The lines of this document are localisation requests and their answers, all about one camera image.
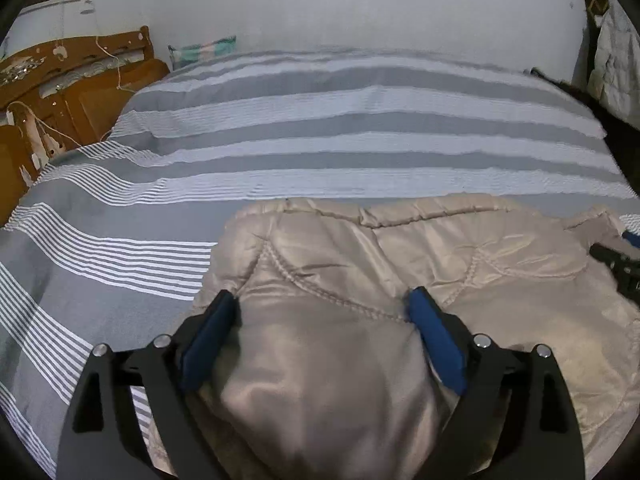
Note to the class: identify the teal striped pillow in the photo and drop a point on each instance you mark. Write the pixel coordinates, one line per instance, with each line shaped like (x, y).
(184, 56)

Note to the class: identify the wooden headboard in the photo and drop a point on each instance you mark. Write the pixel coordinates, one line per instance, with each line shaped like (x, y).
(65, 94)

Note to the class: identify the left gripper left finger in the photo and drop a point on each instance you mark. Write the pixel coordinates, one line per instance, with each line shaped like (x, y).
(101, 437)

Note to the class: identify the grey striped bed sheet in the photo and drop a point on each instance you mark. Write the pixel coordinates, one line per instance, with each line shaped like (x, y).
(111, 242)

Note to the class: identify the black clothes pile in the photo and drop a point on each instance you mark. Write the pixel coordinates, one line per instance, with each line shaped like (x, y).
(621, 137)

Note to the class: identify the beige puffer jacket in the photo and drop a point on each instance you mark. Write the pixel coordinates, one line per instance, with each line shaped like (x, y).
(325, 377)

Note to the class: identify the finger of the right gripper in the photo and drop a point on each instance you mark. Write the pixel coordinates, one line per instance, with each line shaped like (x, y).
(625, 270)

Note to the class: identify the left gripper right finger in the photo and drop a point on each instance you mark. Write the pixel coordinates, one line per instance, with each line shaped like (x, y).
(514, 418)

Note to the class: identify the white hanging puffer coat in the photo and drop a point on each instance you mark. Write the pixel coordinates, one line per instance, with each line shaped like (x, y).
(614, 81)

